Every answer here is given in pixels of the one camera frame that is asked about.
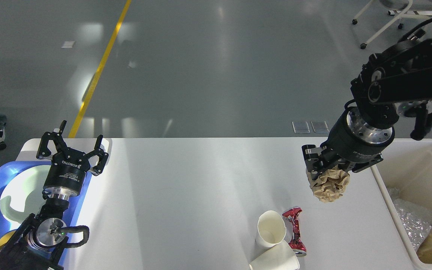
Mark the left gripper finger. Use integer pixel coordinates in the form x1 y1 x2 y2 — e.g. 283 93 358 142
36 120 68 160
85 135 109 176

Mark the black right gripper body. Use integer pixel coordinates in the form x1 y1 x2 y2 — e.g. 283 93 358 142
320 108 395 164

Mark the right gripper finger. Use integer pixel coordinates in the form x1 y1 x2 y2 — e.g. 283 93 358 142
346 154 383 173
301 144 346 181

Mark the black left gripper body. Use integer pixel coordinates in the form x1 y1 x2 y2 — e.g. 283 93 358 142
43 155 90 197

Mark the brown paper ball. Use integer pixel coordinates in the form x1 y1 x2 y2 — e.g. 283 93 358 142
306 167 350 203

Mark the foil sheet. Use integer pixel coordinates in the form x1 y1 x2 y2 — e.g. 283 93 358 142
393 198 432 251

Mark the dark grey mug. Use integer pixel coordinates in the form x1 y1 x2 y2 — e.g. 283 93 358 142
0 229 17 251

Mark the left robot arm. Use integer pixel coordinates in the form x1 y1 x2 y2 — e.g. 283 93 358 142
0 121 109 270

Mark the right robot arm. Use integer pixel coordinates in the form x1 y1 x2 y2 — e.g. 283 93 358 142
302 18 432 182

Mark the floor outlet cover right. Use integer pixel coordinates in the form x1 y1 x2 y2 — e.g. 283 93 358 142
310 121 330 134

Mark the floor outlet cover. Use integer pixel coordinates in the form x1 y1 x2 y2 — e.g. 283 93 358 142
292 121 311 134
310 121 330 134

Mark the floor outlet cover left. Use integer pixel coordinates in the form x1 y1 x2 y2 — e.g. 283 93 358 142
292 121 311 134

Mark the beige waste bin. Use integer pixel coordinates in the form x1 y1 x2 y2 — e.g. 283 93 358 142
371 139 432 270

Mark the white paper cup upright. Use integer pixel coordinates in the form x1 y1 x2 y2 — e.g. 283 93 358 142
255 210 287 249

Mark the crushed red soda can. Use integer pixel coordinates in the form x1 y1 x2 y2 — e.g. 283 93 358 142
282 207 307 257

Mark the white paper cup lying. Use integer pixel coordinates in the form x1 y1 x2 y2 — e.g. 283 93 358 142
250 242 300 270

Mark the white office chair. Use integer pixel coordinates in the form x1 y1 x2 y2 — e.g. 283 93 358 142
360 0 432 50

